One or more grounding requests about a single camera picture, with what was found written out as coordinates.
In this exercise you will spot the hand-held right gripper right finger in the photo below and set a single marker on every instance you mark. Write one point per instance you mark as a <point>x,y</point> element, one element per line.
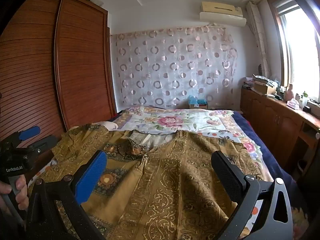
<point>225,175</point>

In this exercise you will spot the pink bottle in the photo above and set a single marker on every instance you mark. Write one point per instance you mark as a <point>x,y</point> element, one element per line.
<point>290,93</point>

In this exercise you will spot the wooden slatted wardrobe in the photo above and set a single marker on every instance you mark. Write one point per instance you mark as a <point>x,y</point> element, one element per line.
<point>80,67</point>

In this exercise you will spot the circle patterned sheer curtain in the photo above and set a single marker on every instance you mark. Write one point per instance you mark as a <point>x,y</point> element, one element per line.
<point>162,67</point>

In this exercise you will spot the pile of papers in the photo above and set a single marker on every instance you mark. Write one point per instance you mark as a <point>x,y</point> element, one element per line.
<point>263,79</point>

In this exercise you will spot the pale window curtain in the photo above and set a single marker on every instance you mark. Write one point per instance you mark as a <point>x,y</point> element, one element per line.
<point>258,42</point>

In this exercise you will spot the small black box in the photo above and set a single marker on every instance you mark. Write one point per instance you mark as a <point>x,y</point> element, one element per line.
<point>307,109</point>

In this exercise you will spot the navy blue blanket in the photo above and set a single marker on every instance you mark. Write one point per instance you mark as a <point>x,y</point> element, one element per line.
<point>252,135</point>

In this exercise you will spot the grey box on wardrobe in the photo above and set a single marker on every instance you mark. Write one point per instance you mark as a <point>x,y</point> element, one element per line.
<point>96,1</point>

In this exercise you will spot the stack of books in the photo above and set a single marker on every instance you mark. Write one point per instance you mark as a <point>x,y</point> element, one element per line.
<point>247,83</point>

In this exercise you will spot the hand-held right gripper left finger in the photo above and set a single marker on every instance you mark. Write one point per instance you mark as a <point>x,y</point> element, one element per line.
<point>92,177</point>

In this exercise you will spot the black waste bin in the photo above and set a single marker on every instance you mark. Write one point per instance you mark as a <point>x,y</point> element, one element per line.
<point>303,167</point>

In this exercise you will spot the wall air conditioner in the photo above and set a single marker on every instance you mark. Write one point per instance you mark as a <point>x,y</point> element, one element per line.
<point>220,12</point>

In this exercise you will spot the brown patterned garment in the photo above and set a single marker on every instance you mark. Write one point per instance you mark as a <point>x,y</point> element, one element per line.
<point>162,180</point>

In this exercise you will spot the floral quilt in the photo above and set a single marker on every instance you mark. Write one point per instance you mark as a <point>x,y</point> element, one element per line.
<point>175,122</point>

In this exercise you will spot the person's left hand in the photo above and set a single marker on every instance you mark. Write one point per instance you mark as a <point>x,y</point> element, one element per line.
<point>22,192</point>

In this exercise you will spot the pink tissue box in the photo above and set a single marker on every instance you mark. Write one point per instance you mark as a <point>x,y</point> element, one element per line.
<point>293,104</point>

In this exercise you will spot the blue plastic bag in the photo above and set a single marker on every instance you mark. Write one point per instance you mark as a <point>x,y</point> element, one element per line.
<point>197,100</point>

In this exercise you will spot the open cardboard box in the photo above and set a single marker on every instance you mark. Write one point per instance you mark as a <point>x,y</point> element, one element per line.
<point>265,89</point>

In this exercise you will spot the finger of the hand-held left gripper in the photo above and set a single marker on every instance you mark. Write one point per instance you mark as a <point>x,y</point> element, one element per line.
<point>30,132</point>
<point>46,142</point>

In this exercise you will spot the green capped bottle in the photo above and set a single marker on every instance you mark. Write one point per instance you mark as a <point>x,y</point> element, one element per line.
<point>305,97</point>

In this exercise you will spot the small cardboard box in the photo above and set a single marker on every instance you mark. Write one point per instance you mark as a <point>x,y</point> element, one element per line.
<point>197,106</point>

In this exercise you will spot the orange fruit print cloth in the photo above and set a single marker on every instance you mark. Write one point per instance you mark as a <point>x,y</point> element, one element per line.
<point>255,211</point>

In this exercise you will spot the window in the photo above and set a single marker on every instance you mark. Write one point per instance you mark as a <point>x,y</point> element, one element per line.
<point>300,55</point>

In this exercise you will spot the long wooden cabinet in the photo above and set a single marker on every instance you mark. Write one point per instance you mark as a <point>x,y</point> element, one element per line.
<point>270,115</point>

